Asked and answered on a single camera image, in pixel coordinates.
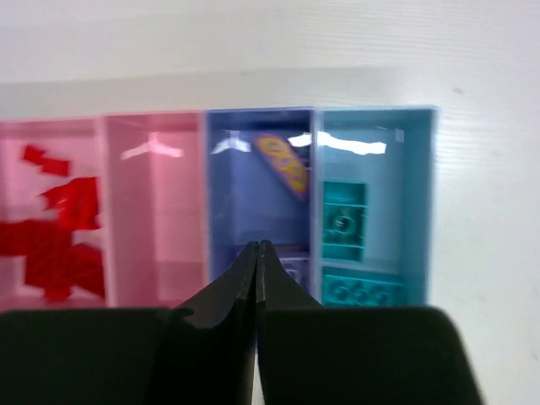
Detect small pink bin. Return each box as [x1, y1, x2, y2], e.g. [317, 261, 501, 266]
[100, 111, 208, 306]

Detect small red plate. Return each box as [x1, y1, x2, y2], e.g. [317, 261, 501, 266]
[21, 144, 71, 177]

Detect red duplo roof brick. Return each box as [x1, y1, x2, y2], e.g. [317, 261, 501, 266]
[40, 177, 100, 230]

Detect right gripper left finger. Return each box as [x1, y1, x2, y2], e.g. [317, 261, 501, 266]
[1, 242, 258, 404]

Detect large pink bin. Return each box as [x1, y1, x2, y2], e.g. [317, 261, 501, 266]
[1, 118, 108, 311]

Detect red arch brick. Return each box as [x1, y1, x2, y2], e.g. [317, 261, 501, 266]
[1, 219, 105, 300]

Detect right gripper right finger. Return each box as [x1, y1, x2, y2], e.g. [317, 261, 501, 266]
[256, 240, 483, 405]

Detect light blue bin right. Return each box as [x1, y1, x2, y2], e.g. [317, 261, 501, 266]
[312, 106, 437, 306]

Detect purple bin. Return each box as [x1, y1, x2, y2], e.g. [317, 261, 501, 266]
[207, 107, 315, 260]

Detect lavender duplo brick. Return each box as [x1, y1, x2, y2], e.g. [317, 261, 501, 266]
[210, 243, 311, 291]

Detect teal frog duplo brick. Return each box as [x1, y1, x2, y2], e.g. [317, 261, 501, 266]
[321, 180, 367, 262]

